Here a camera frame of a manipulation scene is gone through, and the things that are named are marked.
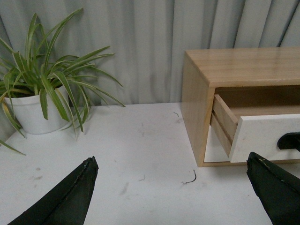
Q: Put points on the black drawer handle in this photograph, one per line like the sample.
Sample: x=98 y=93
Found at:
x=289 y=141

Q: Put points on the grey curtain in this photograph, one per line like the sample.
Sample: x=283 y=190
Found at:
x=148 y=38

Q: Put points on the white plant pot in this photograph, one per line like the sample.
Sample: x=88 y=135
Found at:
x=28 y=112

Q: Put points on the wooden drawer cabinet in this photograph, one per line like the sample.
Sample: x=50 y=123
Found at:
x=243 y=77

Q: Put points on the white front wooden drawer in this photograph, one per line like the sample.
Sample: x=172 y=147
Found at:
x=241 y=130

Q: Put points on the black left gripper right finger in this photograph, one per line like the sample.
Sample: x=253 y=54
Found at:
x=277 y=189

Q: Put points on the green spider plant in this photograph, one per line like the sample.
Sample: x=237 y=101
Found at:
x=36 y=71

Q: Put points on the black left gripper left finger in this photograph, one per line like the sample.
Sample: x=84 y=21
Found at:
x=68 y=202

